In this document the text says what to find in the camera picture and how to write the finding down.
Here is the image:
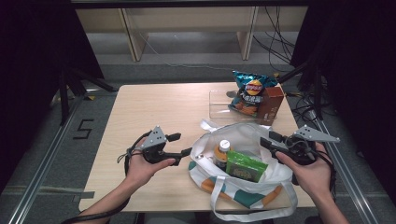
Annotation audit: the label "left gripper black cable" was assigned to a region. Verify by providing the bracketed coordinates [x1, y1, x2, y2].
[60, 130, 153, 224]

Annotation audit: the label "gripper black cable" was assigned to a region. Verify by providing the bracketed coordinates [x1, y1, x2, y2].
[314, 148, 339, 200]
[60, 130, 153, 224]

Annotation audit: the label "white-capped drink bottle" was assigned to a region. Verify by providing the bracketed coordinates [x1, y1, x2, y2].
[213, 139, 234, 172]

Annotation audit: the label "beige desk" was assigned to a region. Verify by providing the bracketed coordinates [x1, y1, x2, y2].
[71, 0, 309, 63]

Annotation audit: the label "blue chip bag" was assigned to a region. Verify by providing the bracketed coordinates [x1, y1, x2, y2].
[228, 70, 278, 119]

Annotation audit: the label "black floor cables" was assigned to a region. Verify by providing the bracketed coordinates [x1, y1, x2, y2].
[251, 6, 297, 73]

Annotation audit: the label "black cable near stand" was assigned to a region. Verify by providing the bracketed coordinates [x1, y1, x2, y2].
[286, 91, 316, 123]

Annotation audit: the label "white tote bag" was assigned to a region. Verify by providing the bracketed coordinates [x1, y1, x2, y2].
[188, 119, 299, 223]

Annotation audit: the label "green snack packet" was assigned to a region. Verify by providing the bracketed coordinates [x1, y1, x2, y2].
[224, 149, 269, 184]

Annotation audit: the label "clear plastic tray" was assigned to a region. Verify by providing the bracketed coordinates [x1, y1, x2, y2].
[208, 89, 278, 121]

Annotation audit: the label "black curtain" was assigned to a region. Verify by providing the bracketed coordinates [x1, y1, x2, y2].
[0, 0, 106, 194]
[289, 0, 396, 197]

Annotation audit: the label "brown carton box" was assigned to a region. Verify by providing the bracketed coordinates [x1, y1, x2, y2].
[255, 86, 285, 126]

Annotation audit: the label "person's left hand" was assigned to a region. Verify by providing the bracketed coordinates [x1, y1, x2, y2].
[124, 138, 177, 188]

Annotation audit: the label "person's right hand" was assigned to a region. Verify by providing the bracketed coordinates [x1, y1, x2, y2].
[275, 141, 332, 200]

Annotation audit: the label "grey floor cable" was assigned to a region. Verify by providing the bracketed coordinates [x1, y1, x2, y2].
[144, 34, 239, 72]

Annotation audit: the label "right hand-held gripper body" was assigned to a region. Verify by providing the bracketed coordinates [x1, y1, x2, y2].
[281, 124, 341, 166]

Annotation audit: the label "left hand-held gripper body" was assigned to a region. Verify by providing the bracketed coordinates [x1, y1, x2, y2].
[141, 125, 169, 165]

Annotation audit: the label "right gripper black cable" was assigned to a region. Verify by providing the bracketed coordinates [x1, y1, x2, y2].
[314, 148, 339, 200]

